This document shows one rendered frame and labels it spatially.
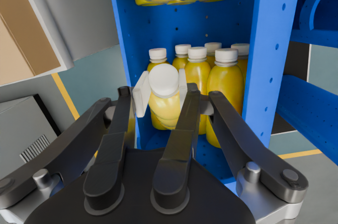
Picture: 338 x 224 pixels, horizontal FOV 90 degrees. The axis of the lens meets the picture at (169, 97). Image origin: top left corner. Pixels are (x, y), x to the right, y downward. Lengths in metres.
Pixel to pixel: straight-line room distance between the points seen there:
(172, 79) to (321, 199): 2.87
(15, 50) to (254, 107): 0.44
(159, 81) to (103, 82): 1.43
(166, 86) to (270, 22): 0.13
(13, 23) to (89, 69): 1.21
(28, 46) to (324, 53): 1.86
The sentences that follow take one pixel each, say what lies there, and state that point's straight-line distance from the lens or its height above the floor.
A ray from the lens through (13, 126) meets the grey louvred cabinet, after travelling 1.75.
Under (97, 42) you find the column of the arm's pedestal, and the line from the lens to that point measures 0.75.
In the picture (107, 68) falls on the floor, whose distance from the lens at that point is 1.57.
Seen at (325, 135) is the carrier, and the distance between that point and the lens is 1.10.
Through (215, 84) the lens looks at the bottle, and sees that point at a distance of 0.31.
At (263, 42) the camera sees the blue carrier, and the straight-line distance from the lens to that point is 0.23.
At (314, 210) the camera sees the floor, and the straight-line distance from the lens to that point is 3.14.
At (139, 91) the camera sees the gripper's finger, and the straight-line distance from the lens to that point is 0.16.
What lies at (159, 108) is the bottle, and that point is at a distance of 0.25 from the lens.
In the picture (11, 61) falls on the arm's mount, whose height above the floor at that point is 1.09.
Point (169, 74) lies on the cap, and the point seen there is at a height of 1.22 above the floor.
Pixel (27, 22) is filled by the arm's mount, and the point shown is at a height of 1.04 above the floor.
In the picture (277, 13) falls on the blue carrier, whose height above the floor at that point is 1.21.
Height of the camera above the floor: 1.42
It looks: 66 degrees down
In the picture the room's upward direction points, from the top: 176 degrees counter-clockwise
